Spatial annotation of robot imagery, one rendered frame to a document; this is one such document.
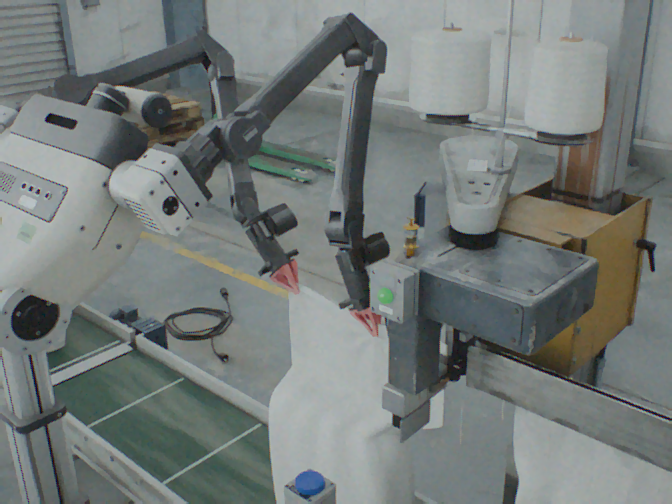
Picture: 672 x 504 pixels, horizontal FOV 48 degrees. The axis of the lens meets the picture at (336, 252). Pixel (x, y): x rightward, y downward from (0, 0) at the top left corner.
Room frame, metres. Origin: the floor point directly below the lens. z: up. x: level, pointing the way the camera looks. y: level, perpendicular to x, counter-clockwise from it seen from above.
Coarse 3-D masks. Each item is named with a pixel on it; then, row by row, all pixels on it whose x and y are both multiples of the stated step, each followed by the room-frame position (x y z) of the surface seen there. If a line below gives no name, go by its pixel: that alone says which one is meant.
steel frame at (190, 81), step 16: (176, 0) 9.84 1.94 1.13; (192, 0) 9.63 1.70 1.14; (176, 16) 9.87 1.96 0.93; (192, 16) 9.62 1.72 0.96; (176, 32) 9.89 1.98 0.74; (192, 32) 9.60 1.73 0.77; (176, 80) 9.86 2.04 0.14; (192, 80) 9.56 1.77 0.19; (208, 80) 9.74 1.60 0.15; (640, 80) 6.03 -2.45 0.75; (192, 96) 9.47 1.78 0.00
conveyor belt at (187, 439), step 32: (64, 384) 2.32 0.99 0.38; (96, 384) 2.32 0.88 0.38; (128, 384) 2.31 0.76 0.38; (160, 384) 2.31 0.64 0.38; (192, 384) 2.31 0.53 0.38; (96, 416) 2.12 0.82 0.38; (128, 416) 2.12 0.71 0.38; (160, 416) 2.11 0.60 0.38; (192, 416) 2.11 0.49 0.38; (224, 416) 2.11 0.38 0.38; (128, 448) 1.95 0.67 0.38; (160, 448) 1.94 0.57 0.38; (192, 448) 1.94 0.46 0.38; (224, 448) 1.94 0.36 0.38; (256, 448) 1.94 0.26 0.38; (160, 480) 1.79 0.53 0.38; (192, 480) 1.79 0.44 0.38; (224, 480) 1.79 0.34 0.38; (256, 480) 1.78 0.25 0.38
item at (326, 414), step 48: (336, 336) 1.55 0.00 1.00; (384, 336) 1.44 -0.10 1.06; (288, 384) 1.61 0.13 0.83; (336, 384) 1.54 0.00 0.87; (288, 432) 1.55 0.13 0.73; (336, 432) 1.44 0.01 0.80; (384, 432) 1.41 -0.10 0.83; (288, 480) 1.55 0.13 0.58; (336, 480) 1.43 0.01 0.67; (384, 480) 1.38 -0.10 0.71
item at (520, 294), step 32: (416, 256) 1.24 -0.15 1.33; (448, 256) 1.23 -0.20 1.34; (480, 256) 1.23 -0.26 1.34; (512, 256) 1.22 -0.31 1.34; (544, 256) 1.22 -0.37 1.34; (576, 256) 1.22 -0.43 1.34; (448, 288) 1.15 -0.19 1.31; (480, 288) 1.12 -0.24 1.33; (512, 288) 1.09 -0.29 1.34; (544, 288) 1.09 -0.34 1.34; (576, 288) 1.15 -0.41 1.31; (416, 320) 1.19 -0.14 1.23; (448, 320) 1.15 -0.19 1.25; (480, 320) 1.11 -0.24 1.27; (512, 320) 1.07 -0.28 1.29; (544, 320) 1.07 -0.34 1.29; (416, 352) 1.19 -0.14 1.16; (416, 384) 1.19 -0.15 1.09
